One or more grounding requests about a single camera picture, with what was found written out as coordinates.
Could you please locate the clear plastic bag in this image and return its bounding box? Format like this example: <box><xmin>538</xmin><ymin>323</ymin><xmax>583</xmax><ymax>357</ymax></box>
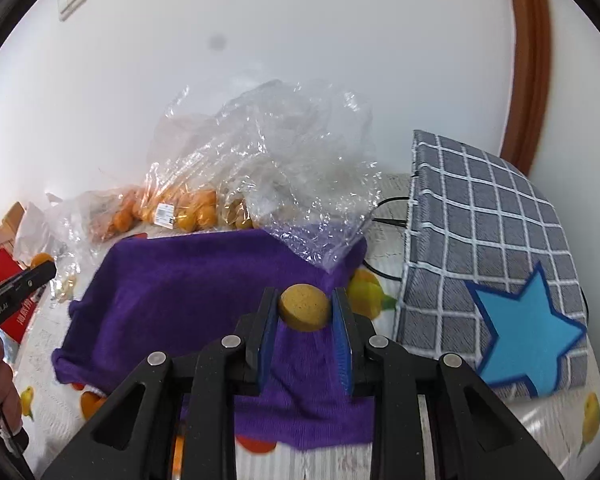
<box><xmin>143</xmin><ymin>77</ymin><xmax>381</xmax><ymax>271</ymax></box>

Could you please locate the red box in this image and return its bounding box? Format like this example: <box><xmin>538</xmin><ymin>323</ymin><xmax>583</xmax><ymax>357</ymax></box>
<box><xmin>0</xmin><ymin>249</ymin><xmax>56</xmax><ymax>344</ymax></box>

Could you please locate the white plastic bag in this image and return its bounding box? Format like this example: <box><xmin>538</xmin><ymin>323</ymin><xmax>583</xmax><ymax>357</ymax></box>
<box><xmin>12</xmin><ymin>203</ymin><xmax>62</xmax><ymax>266</ymax></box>

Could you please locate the grey checked star cushion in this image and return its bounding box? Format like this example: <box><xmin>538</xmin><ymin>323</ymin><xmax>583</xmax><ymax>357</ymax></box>
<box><xmin>393</xmin><ymin>130</ymin><xmax>588</xmax><ymax>400</ymax></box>

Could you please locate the person's left hand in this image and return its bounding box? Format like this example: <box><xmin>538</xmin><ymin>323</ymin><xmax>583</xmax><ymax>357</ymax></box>
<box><xmin>0</xmin><ymin>338</ymin><xmax>22</xmax><ymax>434</ymax></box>

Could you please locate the brown wooden door frame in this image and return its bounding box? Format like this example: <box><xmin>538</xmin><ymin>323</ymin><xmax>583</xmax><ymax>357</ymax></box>
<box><xmin>501</xmin><ymin>0</ymin><xmax>552</xmax><ymax>174</ymax></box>

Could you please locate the bag of orange kumquats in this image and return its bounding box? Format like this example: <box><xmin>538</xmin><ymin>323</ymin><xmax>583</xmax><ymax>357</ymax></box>
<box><xmin>88</xmin><ymin>184</ymin><xmax>219</xmax><ymax>242</ymax></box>

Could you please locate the black cable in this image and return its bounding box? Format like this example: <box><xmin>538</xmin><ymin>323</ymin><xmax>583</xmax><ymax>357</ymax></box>
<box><xmin>364</xmin><ymin>195</ymin><xmax>413</xmax><ymax>281</ymax></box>

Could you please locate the small yellow round fruit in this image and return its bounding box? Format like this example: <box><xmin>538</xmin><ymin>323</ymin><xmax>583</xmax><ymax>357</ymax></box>
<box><xmin>278</xmin><ymin>284</ymin><xmax>331</xmax><ymax>333</ymax></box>

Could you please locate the cardboard box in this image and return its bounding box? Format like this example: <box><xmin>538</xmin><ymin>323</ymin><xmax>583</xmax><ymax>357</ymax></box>
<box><xmin>0</xmin><ymin>202</ymin><xmax>25</xmax><ymax>247</ymax></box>

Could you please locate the purple fleece cloth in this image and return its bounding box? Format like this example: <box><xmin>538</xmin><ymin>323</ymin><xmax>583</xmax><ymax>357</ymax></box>
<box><xmin>51</xmin><ymin>230</ymin><xmax>373</xmax><ymax>451</ymax></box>

